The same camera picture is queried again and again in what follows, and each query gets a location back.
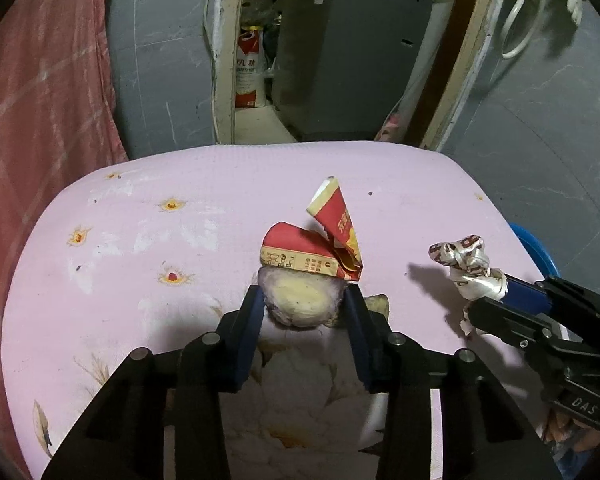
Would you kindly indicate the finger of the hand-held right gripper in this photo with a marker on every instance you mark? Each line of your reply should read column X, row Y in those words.
column 525, row 294
column 510, row 322

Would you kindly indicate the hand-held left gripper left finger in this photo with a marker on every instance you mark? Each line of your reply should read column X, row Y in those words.
column 242, row 340

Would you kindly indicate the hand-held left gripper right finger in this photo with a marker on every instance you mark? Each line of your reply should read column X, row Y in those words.
column 362, row 340

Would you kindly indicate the silver foil wrapper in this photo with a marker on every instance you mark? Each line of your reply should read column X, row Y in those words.
column 472, row 265

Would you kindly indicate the cream wad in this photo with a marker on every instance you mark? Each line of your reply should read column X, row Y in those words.
column 297, row 302

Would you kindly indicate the pink floral table cloth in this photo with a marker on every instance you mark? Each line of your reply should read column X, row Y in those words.
column 180, row 260

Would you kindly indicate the red crushed paper carton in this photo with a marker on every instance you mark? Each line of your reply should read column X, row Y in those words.
column 300, row 250

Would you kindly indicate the pink patterned cloth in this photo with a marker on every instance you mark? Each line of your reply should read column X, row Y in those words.
column 390, row 127

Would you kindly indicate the white red sack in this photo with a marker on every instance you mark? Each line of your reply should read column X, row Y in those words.
column 250, row 70

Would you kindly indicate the grey metal cabinet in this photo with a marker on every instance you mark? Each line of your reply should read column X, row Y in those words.
column 345, row 60

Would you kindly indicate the pink plaid cloth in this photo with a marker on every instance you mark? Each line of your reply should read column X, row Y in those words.
column 40, row 110

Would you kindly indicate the brown cream wooden door frame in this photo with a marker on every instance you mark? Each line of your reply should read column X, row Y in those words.
column 460, row 60

